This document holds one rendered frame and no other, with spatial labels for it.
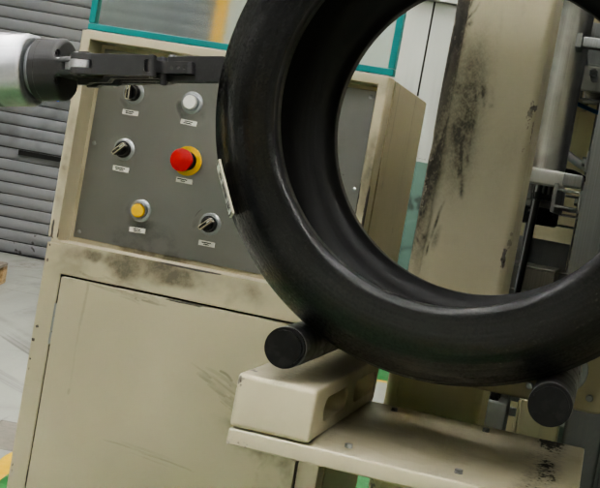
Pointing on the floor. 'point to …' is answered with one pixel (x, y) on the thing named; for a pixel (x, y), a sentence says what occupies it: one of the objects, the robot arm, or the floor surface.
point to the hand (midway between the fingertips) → (197, 70)
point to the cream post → (479, 170)
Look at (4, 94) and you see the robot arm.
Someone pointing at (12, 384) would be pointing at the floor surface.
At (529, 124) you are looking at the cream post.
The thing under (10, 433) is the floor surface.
